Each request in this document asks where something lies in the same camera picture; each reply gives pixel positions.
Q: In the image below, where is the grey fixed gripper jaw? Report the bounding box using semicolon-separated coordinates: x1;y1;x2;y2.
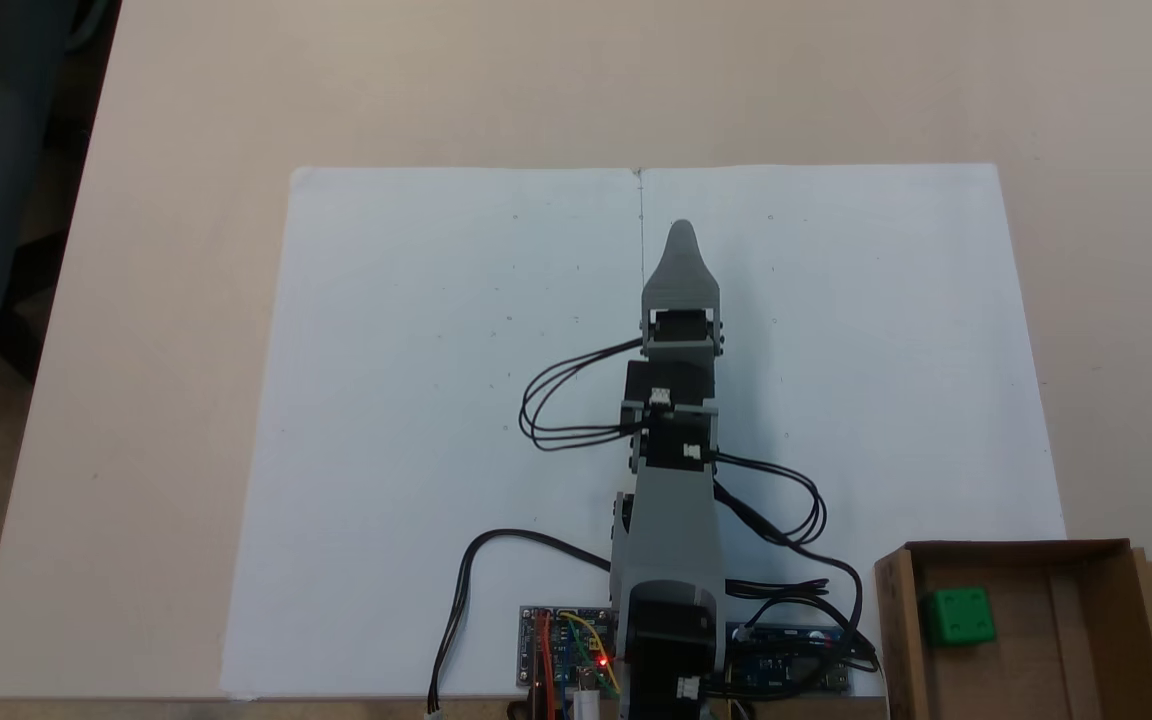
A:
641;219;723;310

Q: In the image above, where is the green die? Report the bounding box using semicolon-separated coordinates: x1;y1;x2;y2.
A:
920;585;998;648

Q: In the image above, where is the white paper sheet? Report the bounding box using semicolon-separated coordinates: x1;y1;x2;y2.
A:
220;165;645;701
638;163;1069;701

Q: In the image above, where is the blue circuit board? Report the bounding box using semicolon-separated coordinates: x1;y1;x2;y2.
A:
726;622;853;694

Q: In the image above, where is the brown cardboard box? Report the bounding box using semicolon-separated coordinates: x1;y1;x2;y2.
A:
874;538;1152;720

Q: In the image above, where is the black arm wire bundle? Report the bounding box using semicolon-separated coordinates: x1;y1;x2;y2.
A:
518;339;645;452
711;451;883;673

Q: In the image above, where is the black cable on table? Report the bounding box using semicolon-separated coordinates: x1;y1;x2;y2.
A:
428;529;618;717

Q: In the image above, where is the circuit board with jumper wires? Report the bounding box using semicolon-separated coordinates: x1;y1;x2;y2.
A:
518;604;620;692

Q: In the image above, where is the coloured jumper wire bundle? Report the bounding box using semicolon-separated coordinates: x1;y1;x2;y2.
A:
530;609;627;720

